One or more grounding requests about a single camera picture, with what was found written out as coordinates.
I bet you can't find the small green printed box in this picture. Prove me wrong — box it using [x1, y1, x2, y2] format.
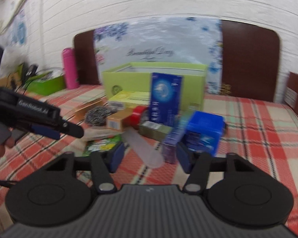
[82, 134, 122, 156]

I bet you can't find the translucent shoe insole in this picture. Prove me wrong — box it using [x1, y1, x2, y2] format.
[122, 127, 164, 169]

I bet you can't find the white pink sock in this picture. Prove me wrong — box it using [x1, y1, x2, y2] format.
[81, 127, 123, 141]

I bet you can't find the blue plastic cube container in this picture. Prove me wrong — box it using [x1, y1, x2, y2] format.
[182, 111, 225, 156]

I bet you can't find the gold box with barcode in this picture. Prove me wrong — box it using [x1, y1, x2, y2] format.
[106, 108, 132, 132]

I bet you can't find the olive green small box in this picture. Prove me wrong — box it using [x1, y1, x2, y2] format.
[139, 121, 172, 142]

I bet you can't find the steel wool scrubber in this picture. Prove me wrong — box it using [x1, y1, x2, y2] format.
[84, 106, 118, 127]

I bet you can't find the red tape roll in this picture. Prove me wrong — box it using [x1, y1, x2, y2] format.
[128, 105, 148, 130]

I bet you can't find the yellow green medicine box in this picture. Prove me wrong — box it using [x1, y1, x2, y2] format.
[107, 90, 150, 110]

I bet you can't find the tall blue medicine box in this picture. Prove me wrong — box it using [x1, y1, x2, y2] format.
[149, 73, 182, 127]

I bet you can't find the green tray box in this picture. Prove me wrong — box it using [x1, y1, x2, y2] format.
[24, 71, 66, 96]

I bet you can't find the pink thermos bottle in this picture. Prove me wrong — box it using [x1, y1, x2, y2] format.
[62, 48, 79, 90]

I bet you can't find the plaid bed sheet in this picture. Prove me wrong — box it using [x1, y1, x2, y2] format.
[0, 85, 298, 235]

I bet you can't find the light green open box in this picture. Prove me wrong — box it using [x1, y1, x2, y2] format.
[102, 62, 207, 110]

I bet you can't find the floral Beautiful Day pillow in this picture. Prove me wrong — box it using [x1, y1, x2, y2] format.
[93, 16, 223, 94]

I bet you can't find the brown wooden headboard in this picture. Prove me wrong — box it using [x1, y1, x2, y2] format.
[73, 20, 280, 102]

